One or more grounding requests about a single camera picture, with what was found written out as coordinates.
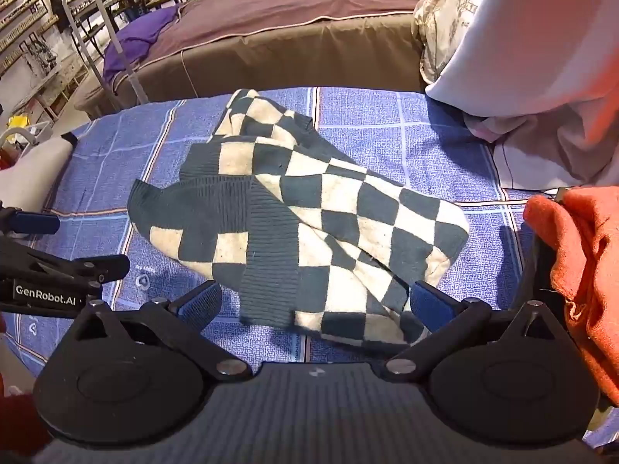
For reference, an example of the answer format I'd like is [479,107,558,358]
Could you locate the orange red garment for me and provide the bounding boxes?
[523,186,618,403]

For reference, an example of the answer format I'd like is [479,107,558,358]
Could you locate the floral cream duvet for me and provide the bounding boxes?
[414,0,482,85]

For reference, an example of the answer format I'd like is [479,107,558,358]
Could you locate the white metal rack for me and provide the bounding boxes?
[60,0,149,112]

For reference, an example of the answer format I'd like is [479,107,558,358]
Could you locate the green cream checkered sweater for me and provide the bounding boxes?
[128,89,469,352]

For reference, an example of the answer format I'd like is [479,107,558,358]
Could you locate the white grey pillow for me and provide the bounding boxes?
[427,0,618,191]

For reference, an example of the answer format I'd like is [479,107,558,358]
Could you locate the wall display shelves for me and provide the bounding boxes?
[0,0,98,122]

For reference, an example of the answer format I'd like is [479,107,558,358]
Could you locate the brown pink bed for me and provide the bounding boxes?
[75,0,422,118]

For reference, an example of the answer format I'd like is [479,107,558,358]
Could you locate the purple cloth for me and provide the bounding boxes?
[102,6,178,84]

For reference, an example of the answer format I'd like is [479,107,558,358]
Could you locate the blue plaid bed sheet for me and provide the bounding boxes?
[3,85,619,447]

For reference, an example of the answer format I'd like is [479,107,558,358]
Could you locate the white bolster pillow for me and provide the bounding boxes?
[0,132,78,213]

